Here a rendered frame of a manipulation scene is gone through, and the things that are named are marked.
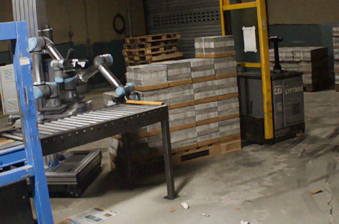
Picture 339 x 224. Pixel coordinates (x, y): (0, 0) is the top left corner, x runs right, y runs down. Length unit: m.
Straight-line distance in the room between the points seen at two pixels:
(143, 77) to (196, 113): 0.74
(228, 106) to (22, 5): 2.44
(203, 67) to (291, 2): 6.45
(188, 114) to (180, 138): 0.27
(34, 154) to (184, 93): 2.39
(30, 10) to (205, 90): 1.99
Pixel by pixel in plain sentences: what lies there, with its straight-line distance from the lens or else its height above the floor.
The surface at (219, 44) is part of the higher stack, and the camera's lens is 4.97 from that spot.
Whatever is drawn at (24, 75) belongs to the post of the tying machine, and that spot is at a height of 1.24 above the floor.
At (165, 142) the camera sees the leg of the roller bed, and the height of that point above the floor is 0.50.
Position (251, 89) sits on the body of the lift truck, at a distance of 5.58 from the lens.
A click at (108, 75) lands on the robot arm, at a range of 4.26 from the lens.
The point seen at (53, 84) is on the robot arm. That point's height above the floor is 1.02.
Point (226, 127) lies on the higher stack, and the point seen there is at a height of 0.28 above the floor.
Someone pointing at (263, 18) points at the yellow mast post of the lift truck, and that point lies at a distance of 5.12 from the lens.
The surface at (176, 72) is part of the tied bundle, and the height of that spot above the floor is 0.97.
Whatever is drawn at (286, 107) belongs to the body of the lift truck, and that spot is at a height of 0.40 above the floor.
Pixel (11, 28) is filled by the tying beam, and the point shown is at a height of 1.51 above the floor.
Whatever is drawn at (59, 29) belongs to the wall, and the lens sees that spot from 12.00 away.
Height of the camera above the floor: 1.41
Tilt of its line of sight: 8 degrees down
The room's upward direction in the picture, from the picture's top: 5 degrees counter-clockwise
